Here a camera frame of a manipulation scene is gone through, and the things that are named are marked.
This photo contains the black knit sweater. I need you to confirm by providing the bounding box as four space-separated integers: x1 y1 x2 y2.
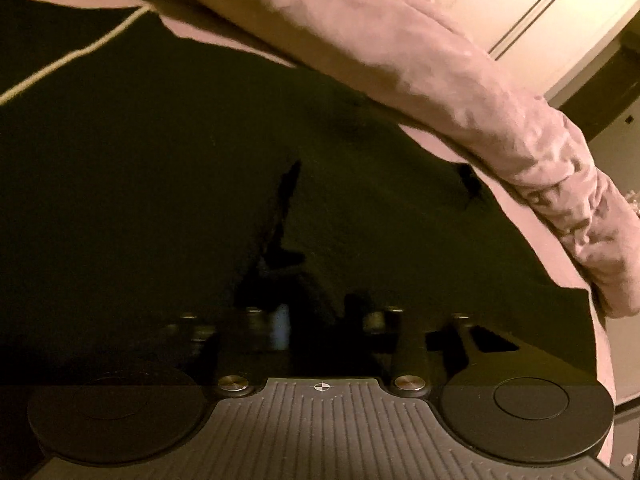
1 0 597 380

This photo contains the lilac bed sheet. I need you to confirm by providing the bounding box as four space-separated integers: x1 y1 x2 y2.
19 0 618 466

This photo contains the white wardrobe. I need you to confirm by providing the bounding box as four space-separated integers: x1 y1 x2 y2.
438 0 639 99

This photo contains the lilac crumpled duvet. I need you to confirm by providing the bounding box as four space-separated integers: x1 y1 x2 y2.
196 0 639 318

